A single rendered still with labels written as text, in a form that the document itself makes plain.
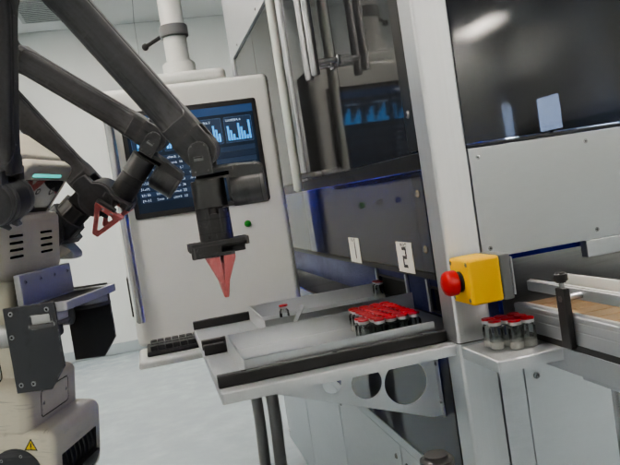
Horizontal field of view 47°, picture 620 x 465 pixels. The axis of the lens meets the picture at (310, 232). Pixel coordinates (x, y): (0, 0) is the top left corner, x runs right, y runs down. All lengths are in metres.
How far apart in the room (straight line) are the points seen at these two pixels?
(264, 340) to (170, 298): 0.71
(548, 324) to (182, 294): 1.23
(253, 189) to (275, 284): 0.99
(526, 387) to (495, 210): 0.31
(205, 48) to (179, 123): 5.69
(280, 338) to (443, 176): 0.50
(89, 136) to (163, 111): 5.53
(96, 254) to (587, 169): 5.70
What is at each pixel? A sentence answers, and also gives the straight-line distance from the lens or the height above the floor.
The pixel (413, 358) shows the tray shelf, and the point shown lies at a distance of 1.21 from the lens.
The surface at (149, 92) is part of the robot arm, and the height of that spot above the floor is 1.37.
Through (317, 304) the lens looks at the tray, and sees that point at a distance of 1.82.
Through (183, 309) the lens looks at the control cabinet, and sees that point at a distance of 2.13.
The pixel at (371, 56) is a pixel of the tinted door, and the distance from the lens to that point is 1.45.
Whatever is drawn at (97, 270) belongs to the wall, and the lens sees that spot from 6.69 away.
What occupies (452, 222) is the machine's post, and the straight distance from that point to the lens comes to 1.20.
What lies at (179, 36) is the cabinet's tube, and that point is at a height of 1.69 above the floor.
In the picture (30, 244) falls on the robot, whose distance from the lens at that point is 1.52.
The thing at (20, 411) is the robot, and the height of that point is 0.85.
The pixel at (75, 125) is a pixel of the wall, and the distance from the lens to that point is 6.74.
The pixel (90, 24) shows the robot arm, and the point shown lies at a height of 1.49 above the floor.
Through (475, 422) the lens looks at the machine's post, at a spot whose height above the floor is 0.75.
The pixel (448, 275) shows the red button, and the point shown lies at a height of 1.01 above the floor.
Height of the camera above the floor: 1.17
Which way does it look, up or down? 3 degrees down
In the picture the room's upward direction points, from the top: 9 degrees counter-clockwise
